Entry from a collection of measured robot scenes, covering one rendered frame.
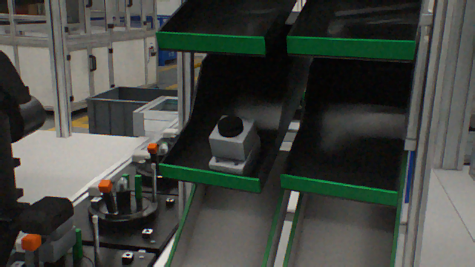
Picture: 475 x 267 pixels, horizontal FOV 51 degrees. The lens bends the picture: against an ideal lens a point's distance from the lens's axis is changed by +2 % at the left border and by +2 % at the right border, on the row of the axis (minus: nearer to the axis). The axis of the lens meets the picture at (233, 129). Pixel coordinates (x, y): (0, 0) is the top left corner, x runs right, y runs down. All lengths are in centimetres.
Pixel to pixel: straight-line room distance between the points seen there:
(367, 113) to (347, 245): 18
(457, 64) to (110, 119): 182
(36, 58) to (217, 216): 552
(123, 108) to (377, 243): 220
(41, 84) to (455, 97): 509
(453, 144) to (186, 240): 124
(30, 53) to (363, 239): 570
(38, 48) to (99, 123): 334
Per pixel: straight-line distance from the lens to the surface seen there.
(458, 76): 175
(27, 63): 624
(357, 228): 70
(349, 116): 69
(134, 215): 100
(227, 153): 57
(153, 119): 198
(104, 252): 92
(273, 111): 69
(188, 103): 69
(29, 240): 76
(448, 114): 177
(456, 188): 165
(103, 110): 282
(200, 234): 72
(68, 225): 81
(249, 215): 71
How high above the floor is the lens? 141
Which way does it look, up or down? 15 degrees down
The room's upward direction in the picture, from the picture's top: 1 degrees clockwise
